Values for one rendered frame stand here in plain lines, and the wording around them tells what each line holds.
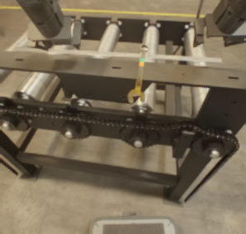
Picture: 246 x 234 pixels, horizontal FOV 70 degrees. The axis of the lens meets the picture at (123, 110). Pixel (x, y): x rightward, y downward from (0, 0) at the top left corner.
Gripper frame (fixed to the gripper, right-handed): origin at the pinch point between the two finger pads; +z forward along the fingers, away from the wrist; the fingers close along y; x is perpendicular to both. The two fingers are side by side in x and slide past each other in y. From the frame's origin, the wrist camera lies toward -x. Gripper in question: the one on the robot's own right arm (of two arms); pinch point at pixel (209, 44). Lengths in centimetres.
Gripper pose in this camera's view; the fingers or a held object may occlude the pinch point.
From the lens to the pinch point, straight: 63.2
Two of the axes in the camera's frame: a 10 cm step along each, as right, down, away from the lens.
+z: 0.1, 1.9, 9.8
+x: 0.2, 9.8, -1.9
